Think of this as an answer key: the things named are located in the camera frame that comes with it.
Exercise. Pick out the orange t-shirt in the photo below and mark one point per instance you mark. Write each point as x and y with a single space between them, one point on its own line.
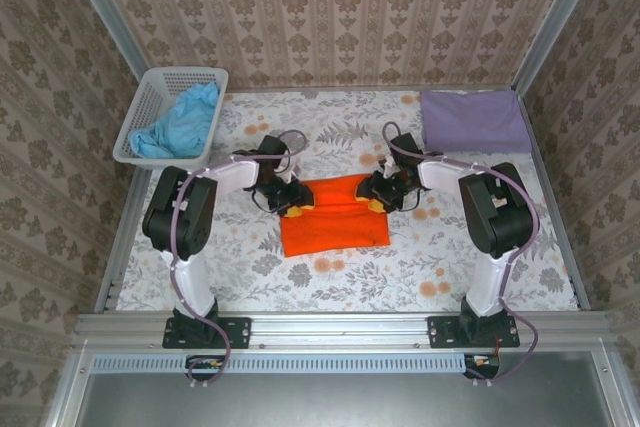
335 232

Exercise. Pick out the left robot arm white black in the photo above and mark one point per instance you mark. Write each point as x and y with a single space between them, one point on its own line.
175 217

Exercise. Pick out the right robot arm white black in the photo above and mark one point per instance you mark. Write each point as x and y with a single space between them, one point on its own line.
500 217

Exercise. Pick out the floral tablecloth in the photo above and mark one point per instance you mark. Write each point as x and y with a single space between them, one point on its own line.
325 287

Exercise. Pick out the purple folded t-shirt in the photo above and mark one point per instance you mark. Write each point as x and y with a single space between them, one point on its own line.
475 122

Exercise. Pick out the light blue t-shirt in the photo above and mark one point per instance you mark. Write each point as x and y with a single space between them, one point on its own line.
185 117

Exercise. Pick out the white perforated plastic basket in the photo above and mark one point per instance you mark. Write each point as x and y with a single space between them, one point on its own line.
150 79

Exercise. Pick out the grey metal sheet panel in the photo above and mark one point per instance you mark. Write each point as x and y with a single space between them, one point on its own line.
325 402

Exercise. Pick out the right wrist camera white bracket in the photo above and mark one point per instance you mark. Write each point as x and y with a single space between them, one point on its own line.
387 168

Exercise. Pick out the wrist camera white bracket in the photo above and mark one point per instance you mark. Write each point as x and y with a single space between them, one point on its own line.
387 168
287 174

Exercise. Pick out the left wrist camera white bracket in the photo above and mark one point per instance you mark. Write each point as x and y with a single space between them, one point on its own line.
287 174

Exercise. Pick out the aluminium back rail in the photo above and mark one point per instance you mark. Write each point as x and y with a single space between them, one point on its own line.
350 87

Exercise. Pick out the aluminium mounting rail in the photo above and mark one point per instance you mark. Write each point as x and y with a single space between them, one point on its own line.
340 329

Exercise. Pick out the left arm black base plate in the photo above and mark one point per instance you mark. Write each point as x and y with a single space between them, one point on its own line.
240 332

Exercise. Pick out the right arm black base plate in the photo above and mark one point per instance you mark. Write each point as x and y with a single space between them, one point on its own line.
437 332

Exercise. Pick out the aluminium frame post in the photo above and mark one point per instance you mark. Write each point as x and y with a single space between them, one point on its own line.
108 12
557 17

